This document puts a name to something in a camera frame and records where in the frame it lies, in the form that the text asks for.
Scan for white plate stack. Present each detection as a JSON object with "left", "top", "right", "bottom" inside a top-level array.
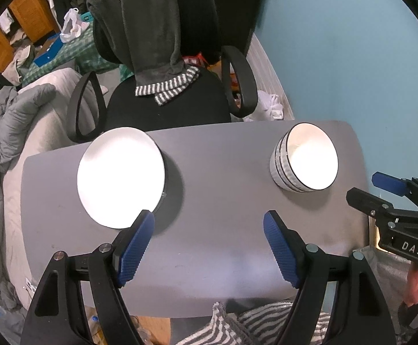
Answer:
[{"left": 76, "top": 127, "right": 165, "bottom": 229}]

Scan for white bowl stack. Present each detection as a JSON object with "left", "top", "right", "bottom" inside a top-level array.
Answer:
[{"left": 269, "top": 122, "right": 338, "bottom": 193}]

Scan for person's right hand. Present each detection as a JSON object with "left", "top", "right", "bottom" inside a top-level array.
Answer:
[{"left": 403, "top": 262, "right": 418, "bottom": 308}]

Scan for striped cushion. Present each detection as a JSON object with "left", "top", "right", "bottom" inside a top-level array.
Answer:
[{"left": 174, "top": 300, "right": 332, "bottom": 345}]

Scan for white plastic bag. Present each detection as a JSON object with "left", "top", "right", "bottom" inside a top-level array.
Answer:
[{"left": 60, "top": 8, "right": 90, "bottom": 44}]

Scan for dark grey striped towel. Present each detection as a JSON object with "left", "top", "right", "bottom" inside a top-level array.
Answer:
[{"left": 87, "top": 0, "right": 200, "bottom": 106}]

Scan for black office chair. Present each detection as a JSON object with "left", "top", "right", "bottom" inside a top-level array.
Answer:
[{"left": 66, "top": 0, "right": 264, "bottom": 143}]

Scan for wooden wardrobe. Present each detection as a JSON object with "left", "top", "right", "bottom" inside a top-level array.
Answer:
[{"left": 0, "top": 0, "right": 60, "bottom": 72}]

